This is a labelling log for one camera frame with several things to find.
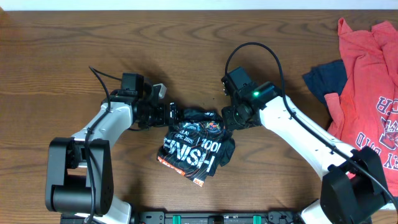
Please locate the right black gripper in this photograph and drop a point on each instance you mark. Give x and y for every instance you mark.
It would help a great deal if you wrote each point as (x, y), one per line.
(231, 123)

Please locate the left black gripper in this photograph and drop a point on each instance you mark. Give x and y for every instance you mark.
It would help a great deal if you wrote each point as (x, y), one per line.
(161, 119)

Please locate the black orange-patterned jersey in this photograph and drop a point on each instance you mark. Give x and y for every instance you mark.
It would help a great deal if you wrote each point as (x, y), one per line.
(197, 145)

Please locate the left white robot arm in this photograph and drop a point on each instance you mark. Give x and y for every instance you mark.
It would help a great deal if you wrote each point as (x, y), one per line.
(79, 182)

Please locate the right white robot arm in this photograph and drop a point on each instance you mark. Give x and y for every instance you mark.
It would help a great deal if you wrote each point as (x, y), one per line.
(353, 182)

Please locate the navy blue garment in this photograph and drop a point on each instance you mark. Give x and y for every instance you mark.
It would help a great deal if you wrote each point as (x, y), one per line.
(327, 78)

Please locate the red printed t-shirt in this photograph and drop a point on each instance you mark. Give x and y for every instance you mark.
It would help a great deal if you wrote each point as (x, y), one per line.
(365, 112)

